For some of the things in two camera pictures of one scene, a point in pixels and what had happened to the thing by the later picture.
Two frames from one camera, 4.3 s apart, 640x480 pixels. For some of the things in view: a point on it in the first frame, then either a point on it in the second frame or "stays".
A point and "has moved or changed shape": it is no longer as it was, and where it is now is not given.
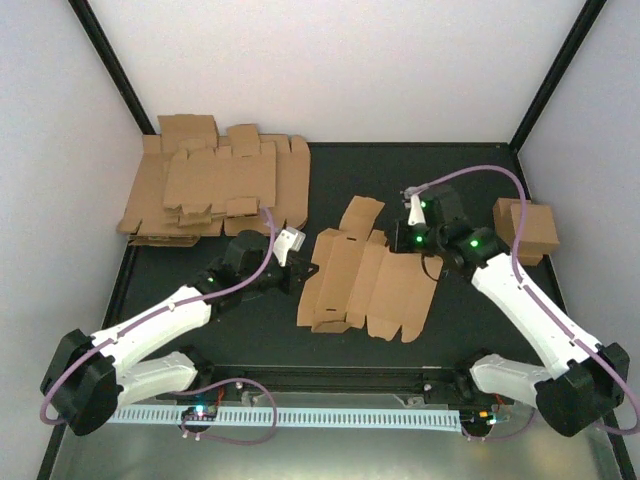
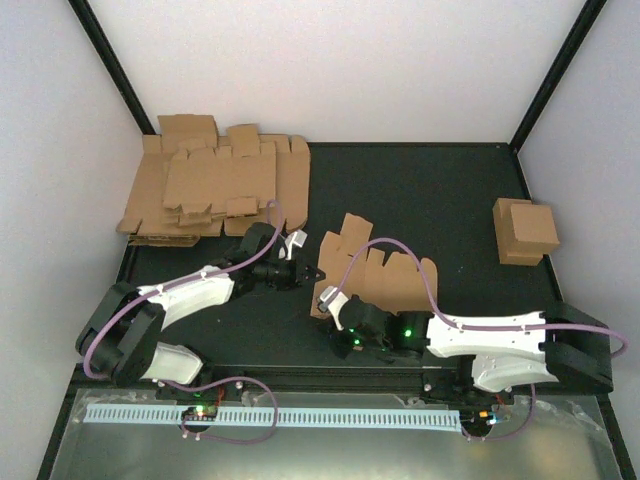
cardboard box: x=356 y=277 has moved or changed shape
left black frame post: x=111 y=64 stays
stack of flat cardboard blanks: x=190 y=182 stays
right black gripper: x=398 y=242 -> x=340 y=347
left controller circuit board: x=200 y=412 stays
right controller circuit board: x=478 y=421 stays
